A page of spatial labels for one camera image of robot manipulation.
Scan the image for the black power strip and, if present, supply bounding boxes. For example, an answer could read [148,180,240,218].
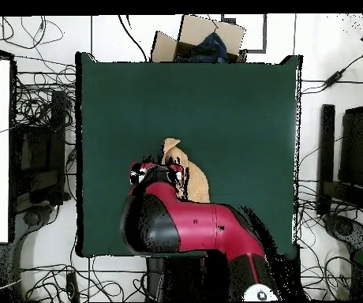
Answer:
[65,271,80,302]

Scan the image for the black power adapter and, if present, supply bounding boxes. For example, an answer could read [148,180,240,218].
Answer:
[323,70,345,89]

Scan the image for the blue jeans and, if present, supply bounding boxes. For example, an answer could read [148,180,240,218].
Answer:
[173,32,230,64]

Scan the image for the black flat panel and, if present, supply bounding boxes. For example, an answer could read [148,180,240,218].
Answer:
[339,105,363,190]

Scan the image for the grey stand base with caster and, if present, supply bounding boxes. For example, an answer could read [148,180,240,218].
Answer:
[322,213,363,253]
[0,204,54,302]

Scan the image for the open cardboard box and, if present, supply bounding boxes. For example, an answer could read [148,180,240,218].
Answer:
[151,14,248,64]

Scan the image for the tangled black floor cables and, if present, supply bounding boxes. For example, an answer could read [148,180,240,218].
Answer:
[13,70,77,127]

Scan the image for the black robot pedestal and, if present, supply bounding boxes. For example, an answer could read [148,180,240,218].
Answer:
[145,250,230,302]

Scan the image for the orange terry towel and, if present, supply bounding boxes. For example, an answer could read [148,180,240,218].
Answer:
[160,137,211,204]

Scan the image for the black upright bar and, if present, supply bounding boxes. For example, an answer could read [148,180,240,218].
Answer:
[316,103,336,215]

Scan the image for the black rectangular frame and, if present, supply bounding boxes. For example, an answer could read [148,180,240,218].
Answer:
[220,13,268,54]

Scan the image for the dark green table cloth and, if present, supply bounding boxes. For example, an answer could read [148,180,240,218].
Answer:
[75,51,302,258]

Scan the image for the black chair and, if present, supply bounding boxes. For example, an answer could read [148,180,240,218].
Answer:
[10,89,72,209]

